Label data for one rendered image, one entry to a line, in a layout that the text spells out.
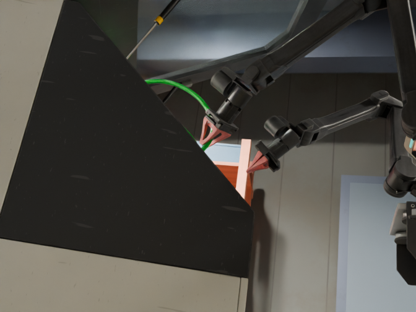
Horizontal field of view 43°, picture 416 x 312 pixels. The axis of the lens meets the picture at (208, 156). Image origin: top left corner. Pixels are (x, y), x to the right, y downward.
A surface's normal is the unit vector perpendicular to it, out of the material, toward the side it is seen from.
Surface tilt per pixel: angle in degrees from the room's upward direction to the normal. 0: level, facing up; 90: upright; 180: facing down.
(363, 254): 90
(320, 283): 90
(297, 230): 90
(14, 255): 90
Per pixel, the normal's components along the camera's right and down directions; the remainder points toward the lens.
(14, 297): 0.14, -0.36
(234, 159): -0.07, -0.40
